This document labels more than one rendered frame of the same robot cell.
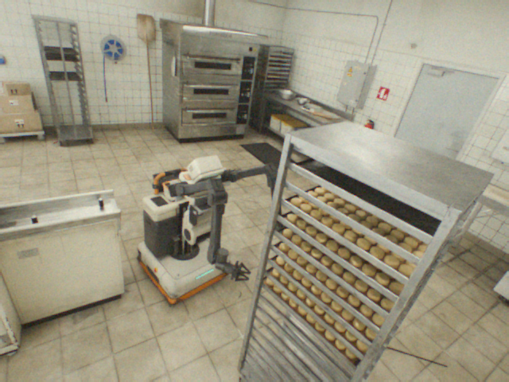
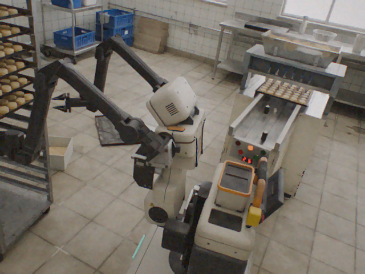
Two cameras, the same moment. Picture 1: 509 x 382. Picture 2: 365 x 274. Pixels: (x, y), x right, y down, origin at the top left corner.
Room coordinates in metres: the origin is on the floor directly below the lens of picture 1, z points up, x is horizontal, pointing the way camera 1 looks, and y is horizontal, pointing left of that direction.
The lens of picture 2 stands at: (3.01, -0.23, 1.82)
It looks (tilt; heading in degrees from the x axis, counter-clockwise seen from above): 30 degrees down; 149
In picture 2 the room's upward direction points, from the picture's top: 9 degrees clockwise
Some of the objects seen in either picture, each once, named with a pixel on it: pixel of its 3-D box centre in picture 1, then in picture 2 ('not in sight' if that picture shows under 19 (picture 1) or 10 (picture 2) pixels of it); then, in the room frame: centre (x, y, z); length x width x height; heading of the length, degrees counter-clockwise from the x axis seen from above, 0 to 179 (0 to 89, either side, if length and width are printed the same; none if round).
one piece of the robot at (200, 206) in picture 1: (207, 207); (155, 154); (1.83, 0.33, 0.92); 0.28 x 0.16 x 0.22; 138
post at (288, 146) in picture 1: (258, 283); (40, 92); (1.13, -0.11, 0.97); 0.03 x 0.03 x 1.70; 48
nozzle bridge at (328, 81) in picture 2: not in sight; (289, 79); (1.24, 1.72, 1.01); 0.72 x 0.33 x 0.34; 36
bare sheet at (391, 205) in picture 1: (377, 185); not in sight; (1.08, -0.49, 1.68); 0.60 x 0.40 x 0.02; 48
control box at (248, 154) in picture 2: (115, 214); (249, 152); (1.75, 1.01, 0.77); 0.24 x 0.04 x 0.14; 36
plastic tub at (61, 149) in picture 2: not in sight; (56, 152); (0.45, 0.02, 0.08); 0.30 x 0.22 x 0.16; 157
